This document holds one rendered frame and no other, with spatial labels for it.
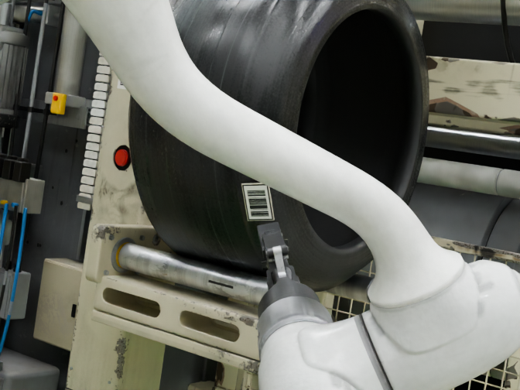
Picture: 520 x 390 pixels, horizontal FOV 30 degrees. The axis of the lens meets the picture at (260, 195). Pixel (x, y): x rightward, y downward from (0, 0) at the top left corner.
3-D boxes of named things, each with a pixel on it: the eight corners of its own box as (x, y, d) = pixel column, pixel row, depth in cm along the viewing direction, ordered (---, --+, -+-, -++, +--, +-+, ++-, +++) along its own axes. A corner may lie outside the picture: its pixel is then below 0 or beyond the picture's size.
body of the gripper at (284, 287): (255, 301, 109) (247, 260, 118) (267, 361, 113) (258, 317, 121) (320, 288, 110) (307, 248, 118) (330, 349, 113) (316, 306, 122)
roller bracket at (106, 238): (83, 280, 163) (91, 223, 162) (227, 275, 195) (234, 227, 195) (97, 284, 161) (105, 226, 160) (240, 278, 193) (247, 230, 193)
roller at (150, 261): (130, 266, 168) (111, 268, 164) (132, 241, 167) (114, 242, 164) (295, 311, 148) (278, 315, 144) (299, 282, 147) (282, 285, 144)
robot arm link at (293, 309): (266, 395, 108) (260, 364, 113) (346, 379, 108) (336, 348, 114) (253, 329, 104) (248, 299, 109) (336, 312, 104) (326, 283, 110)
